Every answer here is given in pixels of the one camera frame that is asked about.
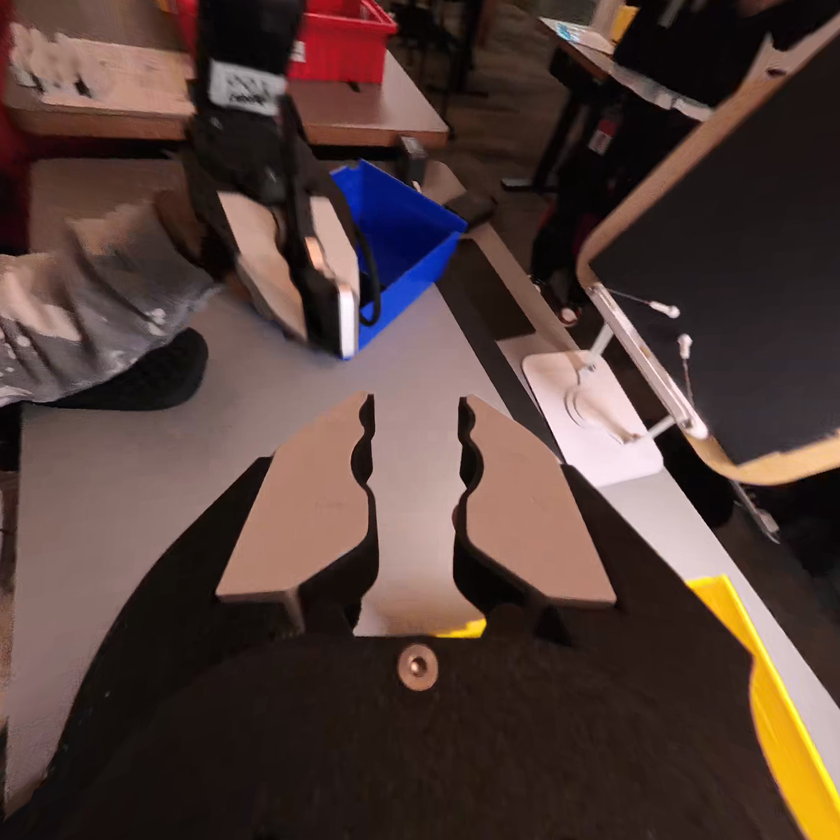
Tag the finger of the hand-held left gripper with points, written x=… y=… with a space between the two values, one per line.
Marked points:
x=334 y=243
x=259 y=256

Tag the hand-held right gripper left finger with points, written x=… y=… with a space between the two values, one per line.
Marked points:
x=302 y=518

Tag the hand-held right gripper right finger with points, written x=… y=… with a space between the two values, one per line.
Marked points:
x=531 y=525

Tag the black hdmi switch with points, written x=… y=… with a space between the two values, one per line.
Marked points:
x=321 y=308

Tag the blue storage bin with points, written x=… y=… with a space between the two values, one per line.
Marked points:
x=407 y=223

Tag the yellow divided storage bin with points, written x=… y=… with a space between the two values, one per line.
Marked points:
x=787 y=754

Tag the person's left forearm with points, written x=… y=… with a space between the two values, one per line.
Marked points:
x=79 y=308

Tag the small grey device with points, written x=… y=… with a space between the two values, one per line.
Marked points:
x=412 y=151

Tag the white metal stand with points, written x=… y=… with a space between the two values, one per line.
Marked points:
x=590 y=420

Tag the wooden table with bins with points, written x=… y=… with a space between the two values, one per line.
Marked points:
x=367 y=111

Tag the red ribbed bin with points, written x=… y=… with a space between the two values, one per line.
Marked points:
x=341 y=46

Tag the small black adapter box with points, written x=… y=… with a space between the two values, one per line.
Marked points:
x=469 y=207

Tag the row of white dropper bottles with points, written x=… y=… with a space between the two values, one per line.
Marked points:
x=52 y=59

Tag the wooden table with black legs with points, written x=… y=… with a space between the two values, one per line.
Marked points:
x=577 y=49

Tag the black board with wooden edge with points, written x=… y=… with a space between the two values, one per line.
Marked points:
x=735 y=262

